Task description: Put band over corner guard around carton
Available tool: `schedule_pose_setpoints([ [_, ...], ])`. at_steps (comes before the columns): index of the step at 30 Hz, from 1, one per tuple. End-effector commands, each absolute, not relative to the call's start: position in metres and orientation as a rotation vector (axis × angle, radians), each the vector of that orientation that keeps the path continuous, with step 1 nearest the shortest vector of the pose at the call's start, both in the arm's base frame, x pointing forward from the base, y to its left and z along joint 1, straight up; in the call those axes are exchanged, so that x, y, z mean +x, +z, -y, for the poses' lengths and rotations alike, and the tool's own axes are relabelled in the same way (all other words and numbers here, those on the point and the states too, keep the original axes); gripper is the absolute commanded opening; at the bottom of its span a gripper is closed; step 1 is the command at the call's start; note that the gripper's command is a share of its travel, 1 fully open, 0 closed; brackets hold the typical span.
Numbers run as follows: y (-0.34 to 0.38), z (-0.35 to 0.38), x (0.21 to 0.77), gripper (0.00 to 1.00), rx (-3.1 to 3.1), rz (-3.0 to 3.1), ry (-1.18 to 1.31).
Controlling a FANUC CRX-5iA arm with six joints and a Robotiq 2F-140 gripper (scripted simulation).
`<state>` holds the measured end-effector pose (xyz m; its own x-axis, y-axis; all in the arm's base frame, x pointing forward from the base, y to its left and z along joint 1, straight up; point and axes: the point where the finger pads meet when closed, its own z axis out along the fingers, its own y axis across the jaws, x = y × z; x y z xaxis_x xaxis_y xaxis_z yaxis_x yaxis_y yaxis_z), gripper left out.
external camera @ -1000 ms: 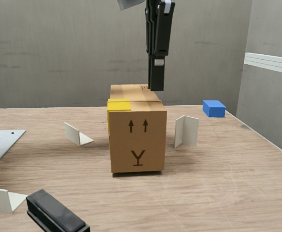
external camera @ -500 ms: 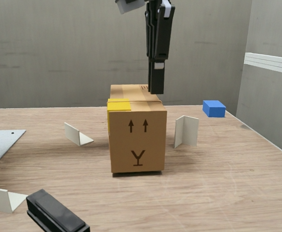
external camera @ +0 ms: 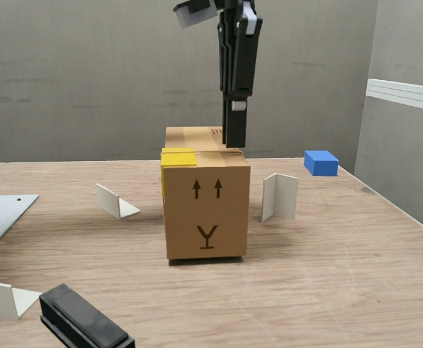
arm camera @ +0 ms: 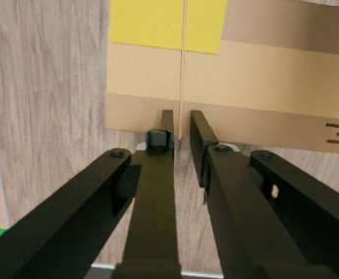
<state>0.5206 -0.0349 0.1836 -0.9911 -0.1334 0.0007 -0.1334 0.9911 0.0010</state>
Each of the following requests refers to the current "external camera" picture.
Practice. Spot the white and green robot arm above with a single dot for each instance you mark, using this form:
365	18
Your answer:
193	12

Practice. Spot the grey l-shaped corner guard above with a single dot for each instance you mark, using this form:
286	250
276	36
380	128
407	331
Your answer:
279	196

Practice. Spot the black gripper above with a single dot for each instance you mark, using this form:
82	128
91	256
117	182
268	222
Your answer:
238	32

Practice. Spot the blue rectangular block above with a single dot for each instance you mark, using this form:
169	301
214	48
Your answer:
321	163

